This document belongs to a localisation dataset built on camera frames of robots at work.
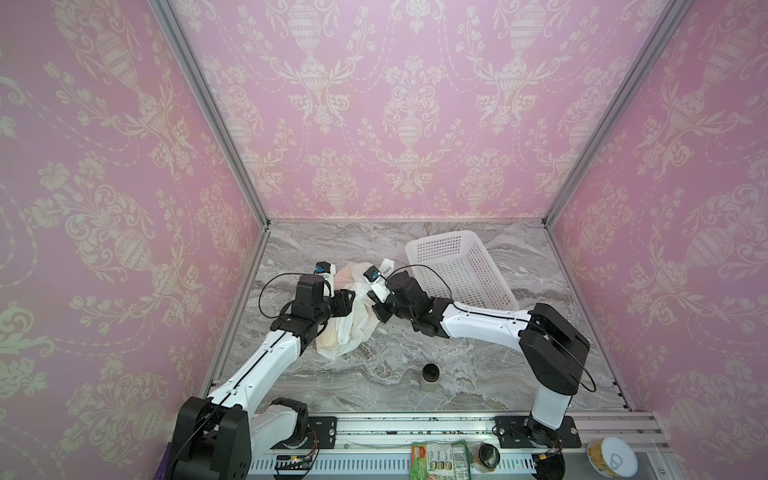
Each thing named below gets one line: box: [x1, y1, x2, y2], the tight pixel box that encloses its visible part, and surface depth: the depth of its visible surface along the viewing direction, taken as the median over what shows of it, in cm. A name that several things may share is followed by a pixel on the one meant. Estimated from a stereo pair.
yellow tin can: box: [586, 436, 639, 479], surface depth 68 cm
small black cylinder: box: [421, 363, 440, 383], surface depth 76 cm
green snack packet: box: [410, 440, 472, 480], surface depth 71 cm
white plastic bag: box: [316, 262, 380, 359], surface depth 87 cm
